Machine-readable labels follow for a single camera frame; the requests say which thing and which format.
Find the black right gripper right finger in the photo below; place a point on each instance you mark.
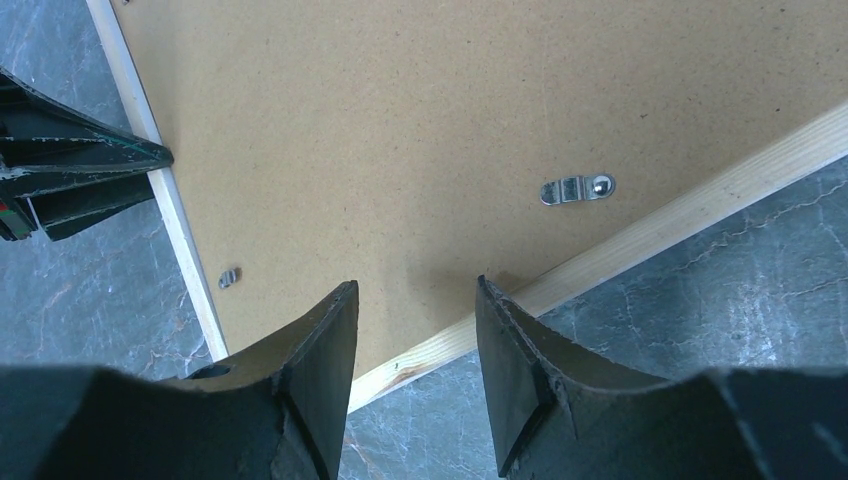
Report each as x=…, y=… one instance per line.
x=560, y=411

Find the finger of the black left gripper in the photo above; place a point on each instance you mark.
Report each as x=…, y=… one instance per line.
x=66, y=213
x=47, y=146

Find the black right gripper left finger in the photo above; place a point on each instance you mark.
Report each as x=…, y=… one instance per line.
x=275, y=410

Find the brown cardboard backing board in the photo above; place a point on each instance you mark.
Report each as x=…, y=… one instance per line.
x=403, y=144

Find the light wooden picture frame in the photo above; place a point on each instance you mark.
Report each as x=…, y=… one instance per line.
x=801, y=153

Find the small metal retaining clip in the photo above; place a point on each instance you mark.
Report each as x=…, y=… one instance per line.
x=228, y=278

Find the metal frame retaining clip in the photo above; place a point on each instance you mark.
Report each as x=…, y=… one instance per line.
x=577, y=189

